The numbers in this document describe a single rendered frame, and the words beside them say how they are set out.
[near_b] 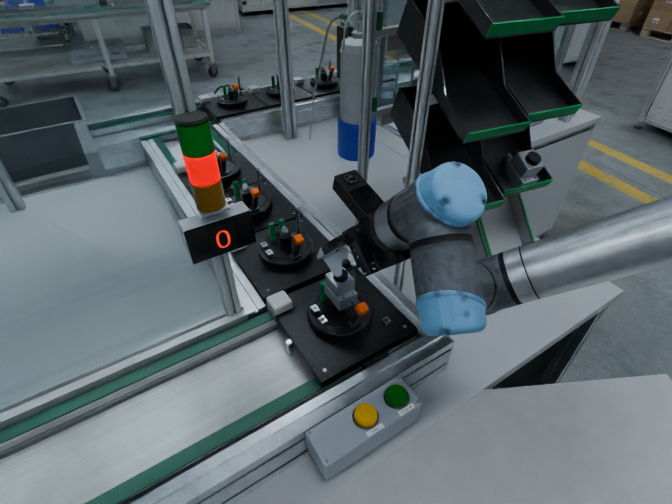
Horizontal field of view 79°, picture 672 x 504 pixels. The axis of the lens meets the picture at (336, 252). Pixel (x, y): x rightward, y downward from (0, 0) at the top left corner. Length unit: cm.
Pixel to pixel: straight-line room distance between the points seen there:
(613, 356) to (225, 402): 196
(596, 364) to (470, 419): 148
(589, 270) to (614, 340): 195
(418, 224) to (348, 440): 42
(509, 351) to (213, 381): 67
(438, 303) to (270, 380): 50
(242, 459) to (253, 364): 22
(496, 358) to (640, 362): 150
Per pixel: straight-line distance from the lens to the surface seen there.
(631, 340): 256
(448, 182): 46
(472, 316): 47
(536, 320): 115
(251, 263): 104
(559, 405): 102
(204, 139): 66
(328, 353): 84
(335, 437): 76
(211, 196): 70
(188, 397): 90
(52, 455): 94
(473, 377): 99
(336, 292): 81
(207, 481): 76
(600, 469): 98
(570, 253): 57
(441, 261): 46
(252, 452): 77
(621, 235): 57
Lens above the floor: 165
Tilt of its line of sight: 40 degrees down
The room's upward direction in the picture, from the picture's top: straight up
